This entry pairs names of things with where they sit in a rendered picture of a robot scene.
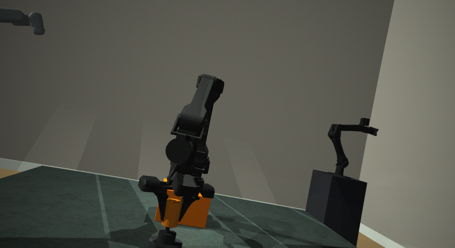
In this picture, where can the orange knob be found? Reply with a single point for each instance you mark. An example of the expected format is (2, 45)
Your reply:
(172, 213)

